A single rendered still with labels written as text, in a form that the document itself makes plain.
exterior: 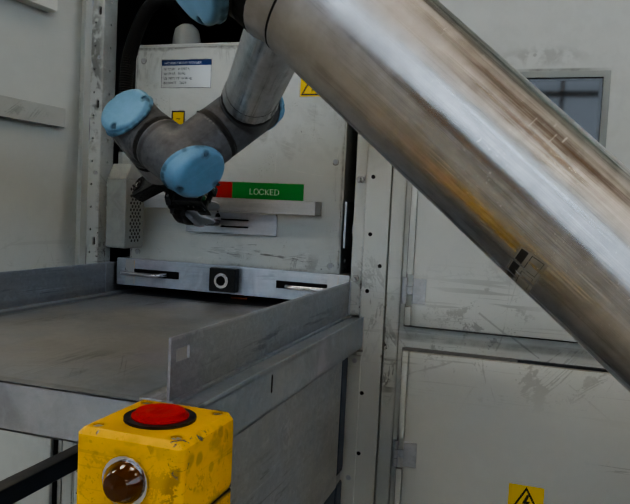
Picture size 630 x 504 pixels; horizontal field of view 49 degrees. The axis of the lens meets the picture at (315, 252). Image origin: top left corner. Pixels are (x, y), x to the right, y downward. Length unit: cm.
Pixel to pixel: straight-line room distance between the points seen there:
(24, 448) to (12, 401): 93
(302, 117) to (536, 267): 99
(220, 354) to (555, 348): 69
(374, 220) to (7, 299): 69
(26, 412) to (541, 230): 59
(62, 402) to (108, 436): 32
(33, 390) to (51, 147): 83
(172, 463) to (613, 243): 31
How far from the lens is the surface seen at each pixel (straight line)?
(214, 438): 49
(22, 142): 151
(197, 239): 150
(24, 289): 138
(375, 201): 132
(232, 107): 107
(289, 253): 142
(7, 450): 180
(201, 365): 78
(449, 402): 132
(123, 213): 146
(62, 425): 81
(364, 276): 133
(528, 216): 47
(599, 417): 131
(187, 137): 109
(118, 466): 47
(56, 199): 157
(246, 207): 141
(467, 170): 47
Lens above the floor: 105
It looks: 3 degrees down
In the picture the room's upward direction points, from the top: 3 degrees clockwise
